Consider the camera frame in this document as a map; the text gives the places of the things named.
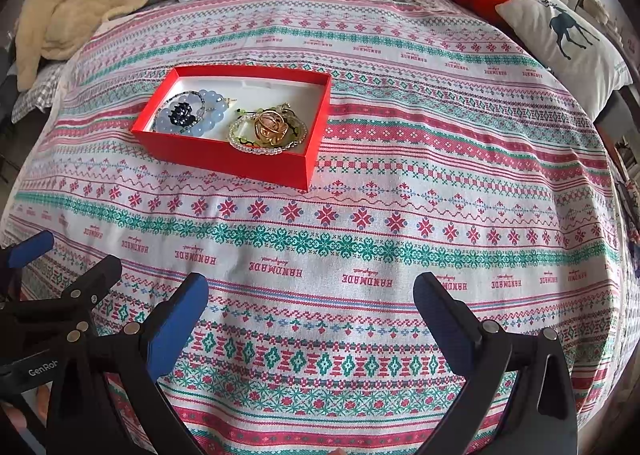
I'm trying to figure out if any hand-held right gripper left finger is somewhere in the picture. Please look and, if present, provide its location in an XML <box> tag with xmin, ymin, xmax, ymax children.
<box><xmin>47</xmin><ymin>272</ymin><xmax>211</xmax><ymax>455</ymax></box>

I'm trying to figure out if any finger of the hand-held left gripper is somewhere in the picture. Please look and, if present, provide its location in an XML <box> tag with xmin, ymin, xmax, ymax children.
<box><xmin>0</xmin><ymin>255</ymin><xmax>124</xmax><ymax>342</ymax></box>
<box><xmin>0</xmin><ymin>230</ymin><xmax>56</xmax><ymax>288</ymax></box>

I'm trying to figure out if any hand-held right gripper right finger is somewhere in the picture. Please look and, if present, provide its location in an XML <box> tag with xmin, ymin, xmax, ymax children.
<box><xmin>412</xmin><ymin>271</ymin><xmax>579</xmax><ymax>455</ymax></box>

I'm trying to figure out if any red jewelry box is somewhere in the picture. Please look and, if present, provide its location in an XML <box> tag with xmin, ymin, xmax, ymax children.
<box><xmin>131</xmin><ymin>66</ymin><xmax>333</xmax><ymax>192</ymax></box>

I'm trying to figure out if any black flower brooch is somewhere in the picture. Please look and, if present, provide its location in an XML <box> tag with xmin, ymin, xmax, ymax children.
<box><xmin>167</xmin><ymin>103</ymin><xmax>197</xmax><ymax>126</ymax></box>

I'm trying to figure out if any gold hoop ring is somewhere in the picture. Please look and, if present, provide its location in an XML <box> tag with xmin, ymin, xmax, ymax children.
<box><xmin>270</xmin><ymin>110</ymin><xmax>294</xmax><ymax>144</ymax></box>

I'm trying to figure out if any person's left hand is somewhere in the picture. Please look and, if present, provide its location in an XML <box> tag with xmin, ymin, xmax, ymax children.
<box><xmin>0</xmin><ymin>382</ymin><xmax>52</xmax><ymax>438</ymax></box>

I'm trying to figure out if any patterned red green blanket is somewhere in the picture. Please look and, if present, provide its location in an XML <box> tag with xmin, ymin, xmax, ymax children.
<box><xmin>0</xmin><ymin>0</ymin><xmax>637</xmax><ymax>455</ymax></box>

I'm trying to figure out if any beige quilted blanket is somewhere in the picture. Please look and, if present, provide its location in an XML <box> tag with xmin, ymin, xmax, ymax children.
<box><xmin>15</xmin><ymin>0</ymin><xmax>174</xmax><ymax>92</ymax></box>

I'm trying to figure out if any white deer print pillow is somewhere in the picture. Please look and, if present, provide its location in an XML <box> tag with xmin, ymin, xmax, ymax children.
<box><xmin>495</xmin><ymin>0</ymin><xmax>634</xmax><ymax>124</ymax></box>

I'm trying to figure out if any clear bead bracelet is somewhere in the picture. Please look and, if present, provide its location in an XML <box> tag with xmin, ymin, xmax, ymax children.
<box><xmin>228</xmin><ymin>117</ymin><xmax>302</xmax><ymax>154</ymax></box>

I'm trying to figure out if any green bead bracelet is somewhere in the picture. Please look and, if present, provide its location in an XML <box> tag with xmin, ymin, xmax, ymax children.
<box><xmin>230</xmin><ymin>106</ymin><xmax>307</xmax><ymax>146</ymax></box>

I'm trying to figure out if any blue bead bracelet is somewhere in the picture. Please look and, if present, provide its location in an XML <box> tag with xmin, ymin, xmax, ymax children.
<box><xmin>152</xmin><ymin>90</ymin><xmax>232</xmax><ymax>136</ymax></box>

